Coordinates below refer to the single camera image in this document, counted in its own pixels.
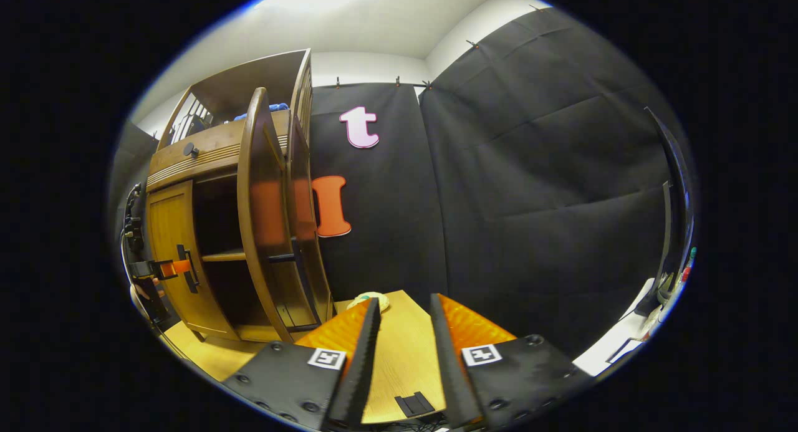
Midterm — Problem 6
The ribbed wooden drawer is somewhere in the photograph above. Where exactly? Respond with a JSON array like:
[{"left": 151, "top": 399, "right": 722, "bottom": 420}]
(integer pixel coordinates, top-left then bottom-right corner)
[{"left": 147, "top": 111, "right": 294, "bottom": 193}]

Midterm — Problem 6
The wooden cabinet door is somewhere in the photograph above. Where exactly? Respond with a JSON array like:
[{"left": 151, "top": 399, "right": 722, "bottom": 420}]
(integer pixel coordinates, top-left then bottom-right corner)
[
  {"left": 148, "top": 180, "right": 239, "bottom": 340},
  {"left": 237, "top": 87, "right": 322, "bottom": 343}
]

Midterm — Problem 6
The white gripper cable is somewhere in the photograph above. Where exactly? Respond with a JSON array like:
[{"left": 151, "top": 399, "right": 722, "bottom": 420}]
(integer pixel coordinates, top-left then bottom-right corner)
[{"left": 122, "top": 229, "right": 188, "bottom": 361}]

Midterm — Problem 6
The small black bracket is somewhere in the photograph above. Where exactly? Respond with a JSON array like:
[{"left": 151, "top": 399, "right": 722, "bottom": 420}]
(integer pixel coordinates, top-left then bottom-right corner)
[{"left": 395, "top": 391, "right": 436, "bottom": 418}]

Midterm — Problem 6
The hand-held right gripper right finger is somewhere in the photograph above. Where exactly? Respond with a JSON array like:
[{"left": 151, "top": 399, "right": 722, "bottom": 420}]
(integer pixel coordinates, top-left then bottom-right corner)
[{"left": 429, "top": 293, "right": 593, "bottom": 430}]

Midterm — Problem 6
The white side desk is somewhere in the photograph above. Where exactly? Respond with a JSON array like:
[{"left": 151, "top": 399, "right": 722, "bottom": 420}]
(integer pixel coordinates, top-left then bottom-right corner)
[{"left": 572, "top": 276, "right": 680, "bottom": 378}]

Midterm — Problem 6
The green and yellow plate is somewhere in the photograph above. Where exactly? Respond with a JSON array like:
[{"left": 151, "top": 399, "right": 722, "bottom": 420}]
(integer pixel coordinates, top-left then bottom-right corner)
[{"left": 347, "top": 291, "right": 391, "bottom": 313}]

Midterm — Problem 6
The wooden double-door shoe cabinet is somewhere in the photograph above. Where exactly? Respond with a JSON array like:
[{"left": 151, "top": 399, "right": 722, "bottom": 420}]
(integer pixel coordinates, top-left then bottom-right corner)
[{"left": 145, "top": 49, "right": 334, "bottom": 344}]

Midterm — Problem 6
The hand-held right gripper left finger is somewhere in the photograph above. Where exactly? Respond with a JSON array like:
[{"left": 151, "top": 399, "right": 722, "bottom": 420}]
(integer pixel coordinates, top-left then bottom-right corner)
[{"left": 221, "top": 297, "right": 382, "bottom": 431}]

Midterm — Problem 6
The black backdrop cloth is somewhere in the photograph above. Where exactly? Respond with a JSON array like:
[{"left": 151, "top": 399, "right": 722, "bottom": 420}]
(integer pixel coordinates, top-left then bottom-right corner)
[{"left": 107, "top": 7, "right": 693, "bottom": 359}]

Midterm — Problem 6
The blue cloth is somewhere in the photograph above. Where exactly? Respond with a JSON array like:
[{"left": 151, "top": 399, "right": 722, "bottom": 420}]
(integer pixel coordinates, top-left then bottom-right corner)
[{"left": 234, "top": 103, "right": 289, "bottom": 122}]

